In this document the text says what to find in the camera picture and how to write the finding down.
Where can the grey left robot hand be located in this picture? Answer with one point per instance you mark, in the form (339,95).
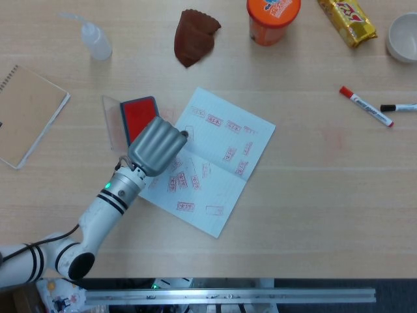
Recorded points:
(156,146)

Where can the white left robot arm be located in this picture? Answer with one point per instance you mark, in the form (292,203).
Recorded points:
(104,215)

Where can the kraft spiral notebook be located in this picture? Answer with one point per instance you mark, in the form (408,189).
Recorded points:
(29,114)

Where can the red ink pad clear lid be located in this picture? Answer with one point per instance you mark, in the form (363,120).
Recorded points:
(138,112)

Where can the white stamped paper sheet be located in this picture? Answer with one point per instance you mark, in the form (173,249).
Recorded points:
(221,182)

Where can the brown folded cloth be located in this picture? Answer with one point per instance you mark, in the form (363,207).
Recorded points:
(193,39)

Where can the clear squeeze wash bottle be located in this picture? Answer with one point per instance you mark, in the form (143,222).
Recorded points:
(97,44)

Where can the orange instant noodle cup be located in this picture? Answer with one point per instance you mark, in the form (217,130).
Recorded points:
(270,23)

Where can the white printed sheet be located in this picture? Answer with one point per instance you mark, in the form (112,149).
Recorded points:
(62,296)

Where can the red whiteboard marker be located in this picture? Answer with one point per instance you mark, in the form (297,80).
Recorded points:
(366,107)

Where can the gold snack packet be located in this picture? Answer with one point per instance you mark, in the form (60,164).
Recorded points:
(350,21)

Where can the black whiteboard marker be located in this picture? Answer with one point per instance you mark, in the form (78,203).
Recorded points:
(402,107)

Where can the white bowl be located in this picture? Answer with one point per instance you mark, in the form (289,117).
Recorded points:
(404,36)

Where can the aluminium profile rail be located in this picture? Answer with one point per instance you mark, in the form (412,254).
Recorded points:
(228,296)

